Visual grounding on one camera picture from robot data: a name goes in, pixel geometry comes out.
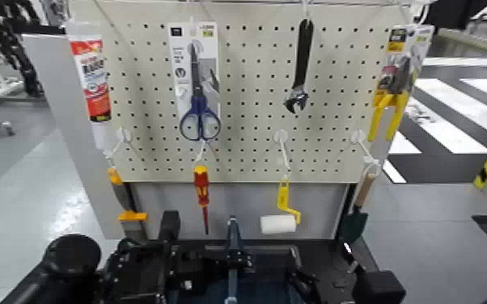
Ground beige perforated pegboard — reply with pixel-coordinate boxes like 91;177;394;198
66;0;414;184

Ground pliers packaging card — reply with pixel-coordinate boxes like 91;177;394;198
385;24;435;103

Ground yellow paint roller white sleeve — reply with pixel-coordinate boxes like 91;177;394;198
259;178;303;235

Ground blue teal upright tool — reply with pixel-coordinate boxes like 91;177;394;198
224;215;244;304

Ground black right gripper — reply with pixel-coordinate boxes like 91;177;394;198
286;267;407;304

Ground black angular object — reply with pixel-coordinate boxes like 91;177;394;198
421;0;487;31

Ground wooden-handled dark green trowel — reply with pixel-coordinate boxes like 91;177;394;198
337;171;379;245

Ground yellow-handled pliers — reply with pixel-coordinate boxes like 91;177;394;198
366;55;414;143

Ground orange grey scraper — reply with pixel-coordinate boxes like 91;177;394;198
106;167;150;239

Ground white sealant tube red label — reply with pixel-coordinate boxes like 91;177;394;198
65;21;118;150

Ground red yellow screwdriver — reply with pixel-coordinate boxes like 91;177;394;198
193;164;211;236

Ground black cable chain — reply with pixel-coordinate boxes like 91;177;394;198
0;0;66;98

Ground blue handled scissors in pack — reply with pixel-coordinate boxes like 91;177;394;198
167;22;221;141

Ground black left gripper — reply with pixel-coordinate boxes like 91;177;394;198
103;209;182;304

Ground blue-handled scissors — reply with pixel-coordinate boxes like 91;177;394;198
179;42;222;142

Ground black adjustable wrench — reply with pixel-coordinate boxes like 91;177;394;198
282;18;315;115

